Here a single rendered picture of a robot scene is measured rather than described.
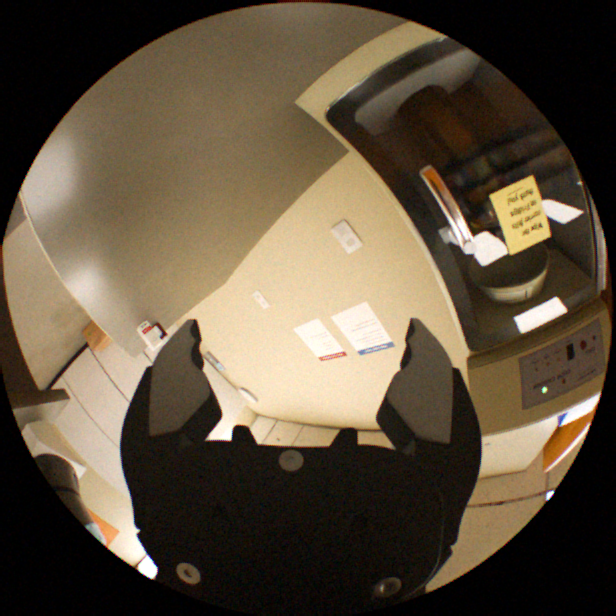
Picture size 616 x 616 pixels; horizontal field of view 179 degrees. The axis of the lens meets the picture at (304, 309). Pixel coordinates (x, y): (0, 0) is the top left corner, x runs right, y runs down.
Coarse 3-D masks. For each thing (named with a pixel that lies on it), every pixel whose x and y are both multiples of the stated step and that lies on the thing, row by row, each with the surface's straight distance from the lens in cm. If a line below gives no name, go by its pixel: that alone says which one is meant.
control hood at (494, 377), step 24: (600, 312) 46; (552, 336) 40; (480, 360) 37; (504, 360) 37; (480, 384) 37; (504, 384) 38; (600, 384) 47; (480, 408) 38; (504, 408) 39; (528, 408) 40; (552, 408) 42; (504, 432) 41
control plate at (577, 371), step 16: (576, 336) 42; (592, 336) 44; (544, 352) 39; (560, 352) 40; (576, 352) 42; (592, 352) 44; (528, 368) 38; (544, 368) 39; (560, 368) 40; (576, 368) 42; (592, 368) 44; (528, 384) 39; (544, 384) 40; (560, 384) 41; (576, 384) 43; (528, 400) 39; (544, 400) 40
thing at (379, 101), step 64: (384, 64) 29; (448, 64) 30; (384, 128) 25; (448, 128) 26; (512, 128) 29; (576, 192) 35; (448, 256) 26; (512, 256) 29; (576, 256) 37; (512, 320) 34
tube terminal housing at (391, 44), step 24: (408, 24) 36; (360, 48) 33; (384, 48) 32; (408, 48) 32; (336, 72) 31; (360, 72) 30; (312, 96) 30; (336, 96) 29; (432, 264) 28; (576, 312) 44; (528, 336) 40
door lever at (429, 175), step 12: (432, 168) 19; (432, 180) 19; (432, 192) 20; (444, 192) 20; (444, 204) 20; (456, 204) 20; (456, 216) 20; (456, 228) 20; (468, 228) 21; (456, 240) 25; (468, 240) 21; (468, 252) 21
